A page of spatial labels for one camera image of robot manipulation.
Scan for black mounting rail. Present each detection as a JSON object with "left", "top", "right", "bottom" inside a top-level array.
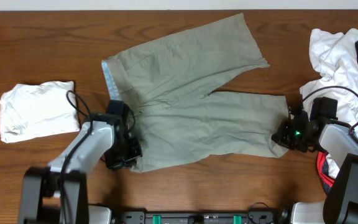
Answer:
[{"left": 111, "top": 208, "right": 290, "bottom": 224}]

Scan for crumpled white shirt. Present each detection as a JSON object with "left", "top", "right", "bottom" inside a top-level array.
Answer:
[{"left": 300, "top": 27, "right": 358, "bottom": 180}]

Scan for folded white cloth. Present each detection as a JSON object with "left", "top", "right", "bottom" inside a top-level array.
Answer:
[{"left": 0, "top": 81, "right": 80, "bottom": 143}]

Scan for khaki green shorts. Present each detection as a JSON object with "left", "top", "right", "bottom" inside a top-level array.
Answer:
[{"left": 101, "top": 14, "right": 288, "bottom": 172}]

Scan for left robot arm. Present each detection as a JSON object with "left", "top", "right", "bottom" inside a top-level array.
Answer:
[{"left": 18, "top": 100, "right": 142, "bottom": 223}]

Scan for red and navy garment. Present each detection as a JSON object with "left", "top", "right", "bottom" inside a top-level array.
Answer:
[{"left": 316, "top": 152, "right": 334, "bottom": 195}]

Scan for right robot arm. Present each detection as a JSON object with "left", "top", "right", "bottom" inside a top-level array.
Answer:
[{"left": 272, "top": 97, "right": 358, "bottom": 223}]

